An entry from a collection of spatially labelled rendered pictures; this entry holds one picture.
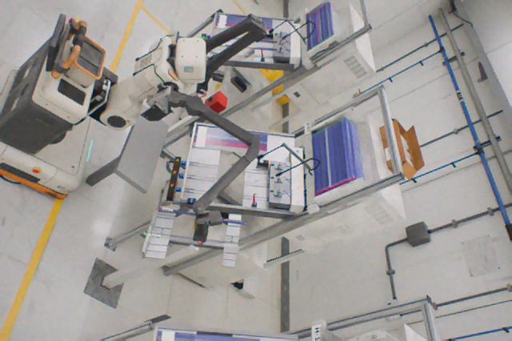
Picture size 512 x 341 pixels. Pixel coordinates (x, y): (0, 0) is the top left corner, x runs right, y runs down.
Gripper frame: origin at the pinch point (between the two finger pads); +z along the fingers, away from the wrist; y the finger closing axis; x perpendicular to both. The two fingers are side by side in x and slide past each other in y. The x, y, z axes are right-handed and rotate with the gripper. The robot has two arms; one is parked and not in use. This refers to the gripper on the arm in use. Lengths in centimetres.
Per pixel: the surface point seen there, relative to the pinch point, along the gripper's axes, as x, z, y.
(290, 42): -36, 3, 212
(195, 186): 13, 20, 54
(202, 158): 13, 18, 77
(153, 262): 29.2, 39.3, 7.3
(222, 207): -6.2, 20.8, 40.7
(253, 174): -22, 20, 71
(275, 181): -36, 14, 62
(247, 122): -9, 79, 189
